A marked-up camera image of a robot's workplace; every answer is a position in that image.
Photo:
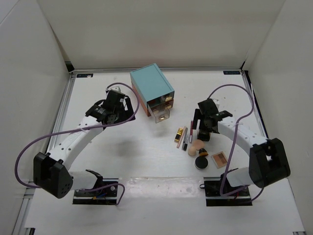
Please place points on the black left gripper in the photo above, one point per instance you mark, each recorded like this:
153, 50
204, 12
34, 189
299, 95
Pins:
126, 114

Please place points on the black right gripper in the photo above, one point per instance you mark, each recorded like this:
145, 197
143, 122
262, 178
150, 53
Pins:
198, 116

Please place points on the teal and orange drawer box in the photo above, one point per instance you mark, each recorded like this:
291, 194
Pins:
150, 84

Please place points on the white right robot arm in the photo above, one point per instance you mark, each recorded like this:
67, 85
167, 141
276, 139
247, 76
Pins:
267, 163

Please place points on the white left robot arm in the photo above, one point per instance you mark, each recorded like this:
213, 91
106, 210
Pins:
51, 170

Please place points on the pink makeup pencil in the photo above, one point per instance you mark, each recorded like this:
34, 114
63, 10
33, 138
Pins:
182, 137

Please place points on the peach makeup sponge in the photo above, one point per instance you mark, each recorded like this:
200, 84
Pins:
195, 146

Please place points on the red lip gloss stick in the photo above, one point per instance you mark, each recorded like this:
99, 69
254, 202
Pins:
191, 129

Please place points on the black square compact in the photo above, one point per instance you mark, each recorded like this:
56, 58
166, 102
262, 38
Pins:
203, 136

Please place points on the gold black lipstick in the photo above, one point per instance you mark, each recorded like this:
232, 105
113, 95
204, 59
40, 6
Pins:
179, 135

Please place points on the silver black eyeliner pen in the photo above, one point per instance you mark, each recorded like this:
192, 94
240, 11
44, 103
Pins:
186, 139

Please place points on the black orange kabuki brush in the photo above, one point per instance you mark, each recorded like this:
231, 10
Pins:
203, 152

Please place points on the black round jar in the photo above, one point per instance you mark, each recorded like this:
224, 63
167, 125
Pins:
201, 163

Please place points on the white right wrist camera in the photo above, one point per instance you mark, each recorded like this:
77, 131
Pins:
217, 102

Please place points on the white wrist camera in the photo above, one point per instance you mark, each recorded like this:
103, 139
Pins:
217, 102
114, 88

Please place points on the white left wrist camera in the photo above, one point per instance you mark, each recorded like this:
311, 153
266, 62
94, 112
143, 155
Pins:
114, 88

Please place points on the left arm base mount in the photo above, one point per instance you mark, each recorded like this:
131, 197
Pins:
106, 196

